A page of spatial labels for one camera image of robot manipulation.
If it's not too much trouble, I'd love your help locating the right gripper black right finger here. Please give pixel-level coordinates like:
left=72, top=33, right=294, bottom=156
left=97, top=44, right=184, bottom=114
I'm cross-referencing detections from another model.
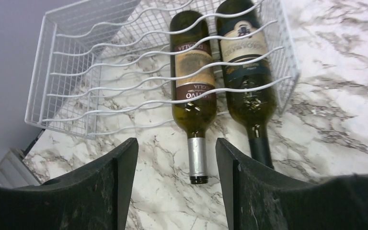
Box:
left=216, top=138, right=368, bottom=230

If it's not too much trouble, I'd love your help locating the green wine bottle front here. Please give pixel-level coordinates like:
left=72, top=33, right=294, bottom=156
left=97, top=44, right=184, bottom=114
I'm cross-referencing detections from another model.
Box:
left=215, top=10, right=277, bottom=168

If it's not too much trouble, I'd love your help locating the white wire wine rack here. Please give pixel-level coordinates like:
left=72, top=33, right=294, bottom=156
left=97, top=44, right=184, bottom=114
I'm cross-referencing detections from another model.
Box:
left=24, top=0, right=301, bottom=140

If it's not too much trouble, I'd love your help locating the green bottle silver neck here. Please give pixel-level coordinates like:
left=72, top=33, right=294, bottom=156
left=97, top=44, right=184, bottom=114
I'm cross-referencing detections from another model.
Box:
left=170, top=20, right=217, bottom=184

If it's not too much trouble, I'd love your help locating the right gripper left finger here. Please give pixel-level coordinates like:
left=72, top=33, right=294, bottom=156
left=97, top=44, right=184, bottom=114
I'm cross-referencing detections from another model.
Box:
left=0, top=138, right=138, bottom=230

